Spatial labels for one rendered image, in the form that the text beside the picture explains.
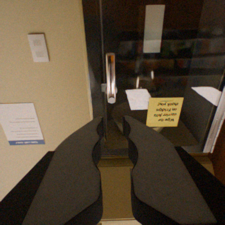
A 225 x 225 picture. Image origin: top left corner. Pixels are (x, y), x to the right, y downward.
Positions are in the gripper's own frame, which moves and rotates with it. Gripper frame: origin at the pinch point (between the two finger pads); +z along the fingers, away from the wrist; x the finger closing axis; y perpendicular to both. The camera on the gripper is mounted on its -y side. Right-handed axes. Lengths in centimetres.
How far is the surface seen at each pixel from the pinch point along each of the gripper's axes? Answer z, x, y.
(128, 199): 14.1, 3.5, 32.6
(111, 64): 16.4, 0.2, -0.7
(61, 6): 66, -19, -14
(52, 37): 66, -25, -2
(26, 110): 65, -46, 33
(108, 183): 17.0, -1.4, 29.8
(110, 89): 16.4, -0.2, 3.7
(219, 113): 21.4, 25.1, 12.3
